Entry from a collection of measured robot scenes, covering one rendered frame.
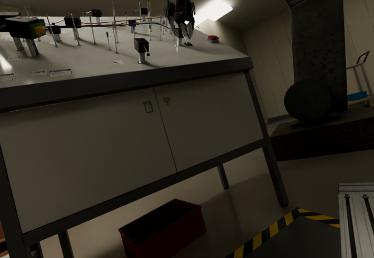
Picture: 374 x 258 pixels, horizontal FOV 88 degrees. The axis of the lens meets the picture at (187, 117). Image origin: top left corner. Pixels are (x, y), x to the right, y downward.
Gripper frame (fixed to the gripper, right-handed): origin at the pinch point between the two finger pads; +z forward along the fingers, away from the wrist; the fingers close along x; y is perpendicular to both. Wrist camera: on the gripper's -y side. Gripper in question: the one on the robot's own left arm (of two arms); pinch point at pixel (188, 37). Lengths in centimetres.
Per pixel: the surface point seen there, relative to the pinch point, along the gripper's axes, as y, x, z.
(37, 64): -47, 47, -16
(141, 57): -25.8, 13.8, -4.6
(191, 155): -51, -9, 31
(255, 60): 456, -16, 306
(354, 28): 446, -229, 220
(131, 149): -61, 10, 16
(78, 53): -30, 44, -11
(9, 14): -35, 60, -31
